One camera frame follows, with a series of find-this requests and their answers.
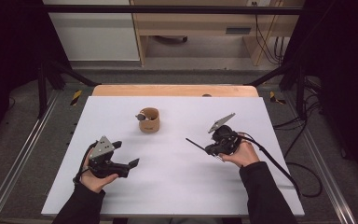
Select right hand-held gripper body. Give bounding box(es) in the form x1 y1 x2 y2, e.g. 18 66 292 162
207 112 242 157

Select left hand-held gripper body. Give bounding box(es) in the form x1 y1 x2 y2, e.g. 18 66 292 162
88 135 132 179

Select thin black makeup brush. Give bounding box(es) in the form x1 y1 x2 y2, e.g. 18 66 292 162
185 137 226 162

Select round wooden cup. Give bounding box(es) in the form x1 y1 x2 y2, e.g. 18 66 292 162
138 106 161 134

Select person's right hand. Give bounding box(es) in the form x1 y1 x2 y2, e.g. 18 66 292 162
219 138 261 169

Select person's left hand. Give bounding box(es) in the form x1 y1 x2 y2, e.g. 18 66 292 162
79 148 119 194

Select white board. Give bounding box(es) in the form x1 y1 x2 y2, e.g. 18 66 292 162
41 95 306 217

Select black metal stand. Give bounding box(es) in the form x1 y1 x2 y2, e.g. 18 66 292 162
36 57 102 119
247 59 308 120

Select white cabinet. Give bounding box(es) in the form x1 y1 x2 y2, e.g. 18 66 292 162
42 0 141 62

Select light wooden desk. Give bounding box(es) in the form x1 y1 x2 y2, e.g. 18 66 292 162
130 0 306 67

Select black curtain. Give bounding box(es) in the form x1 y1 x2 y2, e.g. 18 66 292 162
282 0 358 190
0 0 74 152

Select black metal crossbar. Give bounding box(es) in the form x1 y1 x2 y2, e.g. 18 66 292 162
42 4 305 16

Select left hand-held gripper cable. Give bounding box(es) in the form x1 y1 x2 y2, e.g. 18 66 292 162
73 141 98 185

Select hand-held gripper cable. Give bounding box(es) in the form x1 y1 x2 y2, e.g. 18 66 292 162
237 132 324 201
73 141 98 185

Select right hand-held gripper cable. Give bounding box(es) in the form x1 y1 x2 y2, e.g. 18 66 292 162
237 132 324 201

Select bundle of black floor cables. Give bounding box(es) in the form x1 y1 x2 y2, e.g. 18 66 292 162
273 76 324 160

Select aluminium floor rail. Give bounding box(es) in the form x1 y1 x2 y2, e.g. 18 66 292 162
0 89 62 224
282 92 358 224

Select hanging black desk cables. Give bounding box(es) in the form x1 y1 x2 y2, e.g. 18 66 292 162
251 1 286 66

